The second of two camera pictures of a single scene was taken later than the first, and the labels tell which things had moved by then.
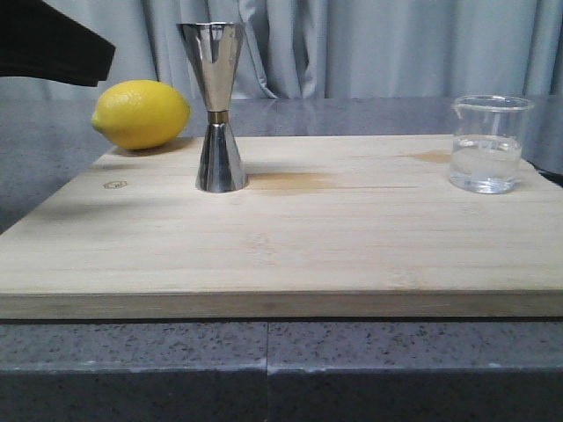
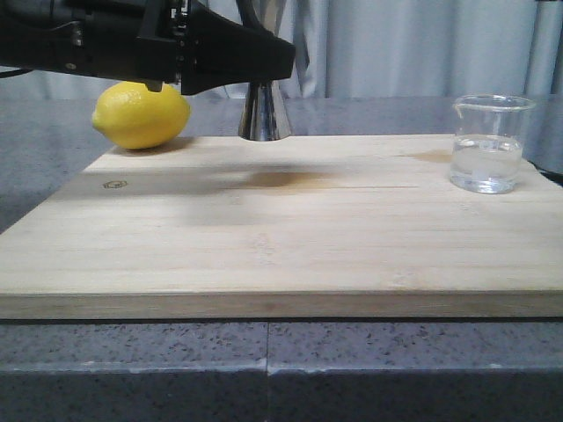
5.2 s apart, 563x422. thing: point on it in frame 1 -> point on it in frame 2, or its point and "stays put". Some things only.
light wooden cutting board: (328, 228) stays put
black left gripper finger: (37, 40) -> (213, 48)
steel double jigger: (214, 47) -> (263, 117)
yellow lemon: (141, 114) stays put
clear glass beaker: (486, 156) stays put
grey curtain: (330, 49) stays put
